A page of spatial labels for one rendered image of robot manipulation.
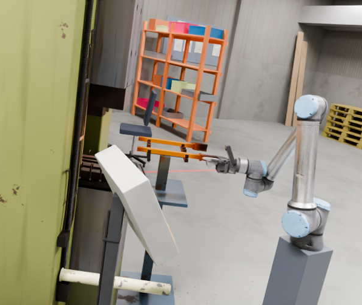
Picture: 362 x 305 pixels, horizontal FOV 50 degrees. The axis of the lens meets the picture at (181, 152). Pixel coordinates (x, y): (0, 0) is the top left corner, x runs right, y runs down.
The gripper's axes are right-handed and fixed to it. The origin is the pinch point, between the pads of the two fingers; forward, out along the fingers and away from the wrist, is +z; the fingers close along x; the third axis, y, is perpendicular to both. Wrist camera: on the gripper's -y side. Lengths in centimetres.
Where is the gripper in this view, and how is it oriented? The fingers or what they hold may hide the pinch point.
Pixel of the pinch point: (203, 157)
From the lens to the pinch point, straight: 218.4
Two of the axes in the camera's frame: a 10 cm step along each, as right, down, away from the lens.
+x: -1.0, -2.7, 9.6
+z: -9.8, -1.3, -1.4
